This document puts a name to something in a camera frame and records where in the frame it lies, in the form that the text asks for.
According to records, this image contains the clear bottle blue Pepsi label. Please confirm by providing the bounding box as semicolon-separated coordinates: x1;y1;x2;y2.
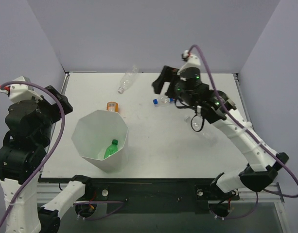
153;96;175;107

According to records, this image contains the clear crushed bottle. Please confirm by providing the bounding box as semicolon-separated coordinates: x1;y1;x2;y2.
118;65;139;94

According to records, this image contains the white octagonal bin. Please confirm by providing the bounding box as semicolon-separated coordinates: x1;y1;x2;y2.
71;110;129;173

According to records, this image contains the orange juice bottle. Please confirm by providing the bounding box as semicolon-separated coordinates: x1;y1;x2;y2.
106;101;119;113

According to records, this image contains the green plastic bottle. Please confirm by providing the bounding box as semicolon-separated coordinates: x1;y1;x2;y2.
104;139;118;159

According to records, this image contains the clear bottle white cap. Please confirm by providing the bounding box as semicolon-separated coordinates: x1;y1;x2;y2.
184;115;217;145

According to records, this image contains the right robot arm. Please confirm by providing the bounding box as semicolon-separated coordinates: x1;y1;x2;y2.
152;66;289;199

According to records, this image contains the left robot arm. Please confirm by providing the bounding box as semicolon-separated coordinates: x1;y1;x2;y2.
0;83;93;233

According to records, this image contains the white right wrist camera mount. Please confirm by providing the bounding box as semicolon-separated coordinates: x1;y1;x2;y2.
177;50;201;75

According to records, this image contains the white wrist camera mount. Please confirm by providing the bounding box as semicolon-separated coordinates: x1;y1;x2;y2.
177;50;201;75
0;84;43;103

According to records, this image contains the aluminium table side rail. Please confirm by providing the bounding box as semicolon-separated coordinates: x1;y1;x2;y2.
60;72;70;95

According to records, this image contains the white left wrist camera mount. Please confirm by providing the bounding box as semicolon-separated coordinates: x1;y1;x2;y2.
0;84;43;103

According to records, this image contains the black table front rail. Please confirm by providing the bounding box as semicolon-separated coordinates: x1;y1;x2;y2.
34;178;283;214

